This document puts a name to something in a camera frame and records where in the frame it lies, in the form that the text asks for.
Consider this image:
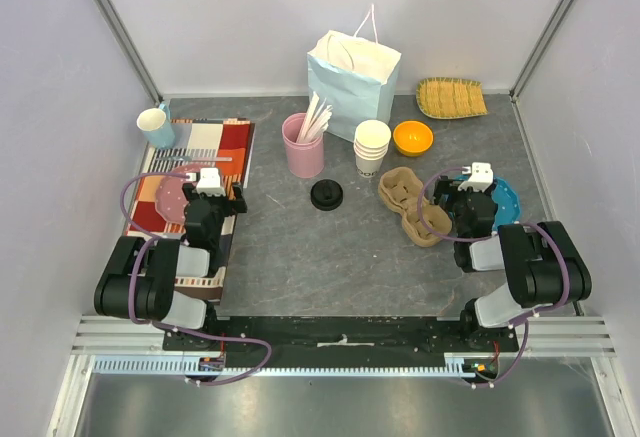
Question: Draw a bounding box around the brown cardboard cup carrier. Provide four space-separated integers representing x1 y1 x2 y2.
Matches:
378 167 424 215

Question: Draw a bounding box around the black coffee cup lid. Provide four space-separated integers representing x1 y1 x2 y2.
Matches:
310 179 344 211

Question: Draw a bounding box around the light blue paper bag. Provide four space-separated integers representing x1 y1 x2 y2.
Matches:
307 30 402 141

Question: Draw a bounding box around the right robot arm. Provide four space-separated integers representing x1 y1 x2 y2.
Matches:
433 175 592 351

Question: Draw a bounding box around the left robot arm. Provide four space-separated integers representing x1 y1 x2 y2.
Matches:
94 182 247 350

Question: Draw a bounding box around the blue dotted plate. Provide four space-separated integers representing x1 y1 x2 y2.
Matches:
454 175 521 231

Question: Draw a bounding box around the pink dotted plate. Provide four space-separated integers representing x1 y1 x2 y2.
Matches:
155 176 188 225

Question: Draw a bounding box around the colourful patchwork placemat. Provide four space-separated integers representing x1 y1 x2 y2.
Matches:
123 117 257 303

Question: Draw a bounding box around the orange plastic bowl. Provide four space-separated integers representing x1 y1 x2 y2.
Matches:
392 120 434 157

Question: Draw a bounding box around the light blue mug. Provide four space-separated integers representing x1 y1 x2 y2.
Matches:
136 103 176 149

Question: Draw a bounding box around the pink cylindrical cup holder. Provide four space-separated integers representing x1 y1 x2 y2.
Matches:
281 113 324 179

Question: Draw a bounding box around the woven bamboo tray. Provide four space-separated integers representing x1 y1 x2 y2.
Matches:
416 77 488 120

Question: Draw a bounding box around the stack of white paper cups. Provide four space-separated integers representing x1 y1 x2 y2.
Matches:
353 120 392 178

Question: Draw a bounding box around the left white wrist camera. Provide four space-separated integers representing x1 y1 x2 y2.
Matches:
196 167 226 197

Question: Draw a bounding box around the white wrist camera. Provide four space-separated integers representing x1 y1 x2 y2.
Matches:
458 162 494 192
196 167 226 197

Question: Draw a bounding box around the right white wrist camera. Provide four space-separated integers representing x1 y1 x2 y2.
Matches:
458 162 494 192

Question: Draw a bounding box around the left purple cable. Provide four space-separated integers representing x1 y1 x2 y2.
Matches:
121 172 274 388

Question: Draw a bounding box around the purple cable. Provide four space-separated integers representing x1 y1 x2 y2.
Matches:
417 168 571 389
121 172 274 388

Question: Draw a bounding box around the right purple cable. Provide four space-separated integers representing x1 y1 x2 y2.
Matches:
417 168 571 389

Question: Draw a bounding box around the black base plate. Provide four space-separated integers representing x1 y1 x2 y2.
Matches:
162 314 519 371

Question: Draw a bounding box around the white cable duct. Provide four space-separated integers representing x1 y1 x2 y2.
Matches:
93 355 476 378

